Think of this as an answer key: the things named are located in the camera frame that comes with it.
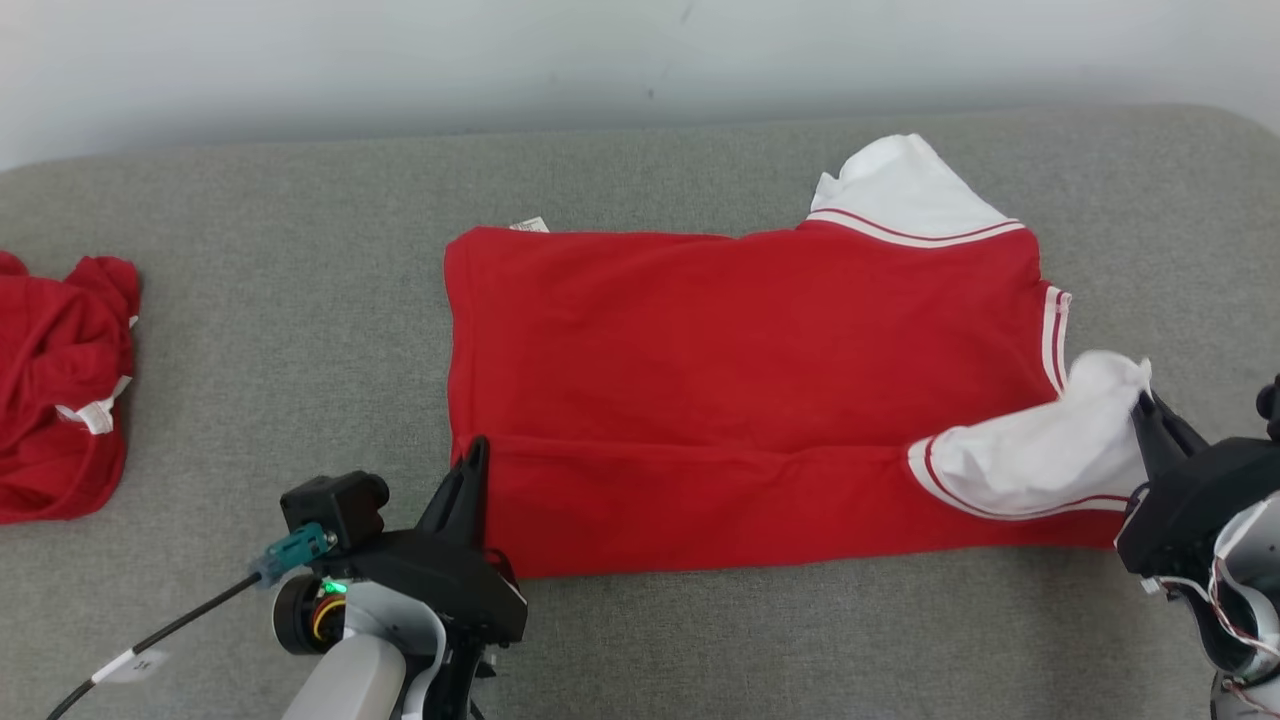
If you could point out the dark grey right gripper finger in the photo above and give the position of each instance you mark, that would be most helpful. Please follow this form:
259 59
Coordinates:
1160 440

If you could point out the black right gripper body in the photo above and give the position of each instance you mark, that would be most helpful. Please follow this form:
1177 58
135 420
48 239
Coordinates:
1190 510

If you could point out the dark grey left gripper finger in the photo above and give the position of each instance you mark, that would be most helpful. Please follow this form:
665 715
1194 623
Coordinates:
465 500

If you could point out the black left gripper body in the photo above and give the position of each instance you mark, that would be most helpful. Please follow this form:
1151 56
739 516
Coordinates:
450 590

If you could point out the red shirt with white sleeves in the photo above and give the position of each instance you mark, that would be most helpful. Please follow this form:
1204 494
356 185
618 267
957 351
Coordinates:
750 350

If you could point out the red basketball shorts white stripes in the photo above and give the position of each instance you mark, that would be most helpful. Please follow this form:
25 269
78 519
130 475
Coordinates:
60 400

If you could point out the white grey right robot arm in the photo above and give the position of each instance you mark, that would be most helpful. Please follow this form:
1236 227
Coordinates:
1260 540

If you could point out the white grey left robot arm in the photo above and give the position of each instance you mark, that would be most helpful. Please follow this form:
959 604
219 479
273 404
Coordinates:
340 680

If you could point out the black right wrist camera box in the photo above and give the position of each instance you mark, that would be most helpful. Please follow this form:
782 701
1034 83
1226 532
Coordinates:
1270 405

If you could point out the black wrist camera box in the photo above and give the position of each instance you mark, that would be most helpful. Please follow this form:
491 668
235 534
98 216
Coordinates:
1270 405
330 505

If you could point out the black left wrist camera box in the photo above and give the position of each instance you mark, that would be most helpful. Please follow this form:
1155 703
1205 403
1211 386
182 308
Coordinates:
330 505

